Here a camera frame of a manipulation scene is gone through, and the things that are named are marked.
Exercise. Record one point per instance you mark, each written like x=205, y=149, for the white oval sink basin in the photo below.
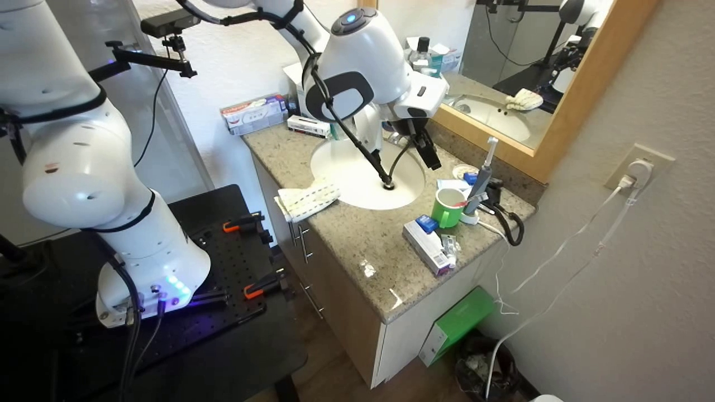
x=339, y=164

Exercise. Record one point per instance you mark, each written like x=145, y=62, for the wood framed mirror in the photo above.
x=524, y=71

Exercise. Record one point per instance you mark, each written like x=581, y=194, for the white wall power outlet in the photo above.
x=640, y=164

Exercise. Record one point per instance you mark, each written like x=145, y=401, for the metal cabinet drawer handle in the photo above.
x=302, y=235

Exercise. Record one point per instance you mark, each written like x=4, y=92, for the white blue toothpaste box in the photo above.
x=421, y=232

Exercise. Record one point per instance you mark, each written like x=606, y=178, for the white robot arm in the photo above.
x=77, y=147

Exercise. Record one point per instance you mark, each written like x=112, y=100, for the blue grey electric toothbrush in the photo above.
x=479, y=188

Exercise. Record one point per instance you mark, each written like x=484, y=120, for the cream patterned folded towel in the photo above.
x=299, y=203

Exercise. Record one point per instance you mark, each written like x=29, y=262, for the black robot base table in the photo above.
x=213, y=348

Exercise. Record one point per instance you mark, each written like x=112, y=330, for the black camera on stand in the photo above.
x=167, y=30

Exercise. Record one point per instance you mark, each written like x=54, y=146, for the wooden vanity cabinet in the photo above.
x=369, y=285

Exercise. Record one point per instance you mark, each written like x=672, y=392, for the orange black clamp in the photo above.
x=241, y=223
x=263, y=286

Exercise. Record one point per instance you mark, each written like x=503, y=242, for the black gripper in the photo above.
x=413, y=128

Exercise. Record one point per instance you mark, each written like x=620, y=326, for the light green cup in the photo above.
x=446, y=207

